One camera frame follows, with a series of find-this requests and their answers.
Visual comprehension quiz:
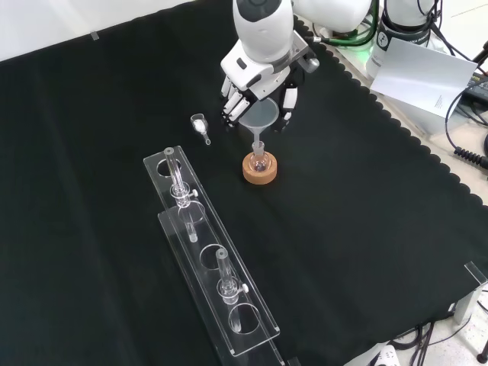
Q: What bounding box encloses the glass round-bottom flask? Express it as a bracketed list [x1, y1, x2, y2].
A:
[249, 141, 272, 172]

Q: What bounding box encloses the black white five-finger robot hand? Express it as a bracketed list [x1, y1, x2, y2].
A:
[220, 40, 307, 133]

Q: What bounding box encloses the green cable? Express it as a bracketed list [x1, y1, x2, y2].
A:
[323, 26, 374, 50]

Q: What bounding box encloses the black bench cloth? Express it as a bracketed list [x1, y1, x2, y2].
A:
[0, 2, 488, 366]

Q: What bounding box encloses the black electronic box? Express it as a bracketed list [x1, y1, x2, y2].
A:
[463, 72, 488, 104]

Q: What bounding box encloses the black floor cable bundle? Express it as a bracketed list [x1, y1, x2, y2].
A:
[391, 319, 476, 366]

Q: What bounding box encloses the cork ring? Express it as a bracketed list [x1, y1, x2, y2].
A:
[242, 150, 278, 185]

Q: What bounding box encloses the small glass weighing funnel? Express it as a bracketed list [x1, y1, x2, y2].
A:
[189, 113, 212, 146]

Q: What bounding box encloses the pale folded board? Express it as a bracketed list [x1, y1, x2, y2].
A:
[369, 37, 479, 120]

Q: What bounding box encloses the black tripod leg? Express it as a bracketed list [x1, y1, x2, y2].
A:
[471, 37, 488, 68]

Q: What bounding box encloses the black coiled cable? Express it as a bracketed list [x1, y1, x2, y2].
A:
[453, 146, 488, 169]

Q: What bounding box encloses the clear acrylic funnel stand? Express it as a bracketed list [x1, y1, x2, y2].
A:
[143, 145, 285, 366]

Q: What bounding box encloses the clear plastic funnel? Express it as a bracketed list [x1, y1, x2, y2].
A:
[239, 98, 279, 152]

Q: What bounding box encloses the white power strip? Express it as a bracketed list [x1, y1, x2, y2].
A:
[364, 342, 402, 366]

